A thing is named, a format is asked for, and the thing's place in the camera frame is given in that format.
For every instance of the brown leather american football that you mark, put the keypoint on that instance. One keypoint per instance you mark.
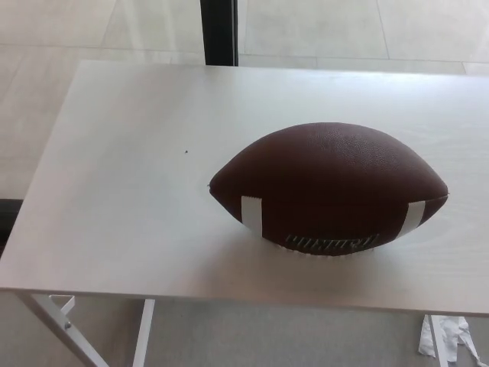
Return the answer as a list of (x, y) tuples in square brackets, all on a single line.
[(328, 179)]

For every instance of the white metal table bar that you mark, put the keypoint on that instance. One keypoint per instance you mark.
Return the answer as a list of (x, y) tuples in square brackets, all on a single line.
[(142, 332)]

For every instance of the white table leg with brace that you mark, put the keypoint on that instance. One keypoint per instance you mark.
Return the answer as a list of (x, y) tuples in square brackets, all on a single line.
[(57, 325)]

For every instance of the white metal table leg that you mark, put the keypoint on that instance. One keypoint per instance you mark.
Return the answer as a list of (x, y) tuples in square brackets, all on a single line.
[(438, 340)]

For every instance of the crumpled white paper strip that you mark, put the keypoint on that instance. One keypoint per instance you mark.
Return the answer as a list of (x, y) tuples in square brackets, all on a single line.
[(456, 336)]

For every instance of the black vertical window post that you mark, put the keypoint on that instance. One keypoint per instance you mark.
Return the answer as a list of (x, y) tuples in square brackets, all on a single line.
[(219, 30)]

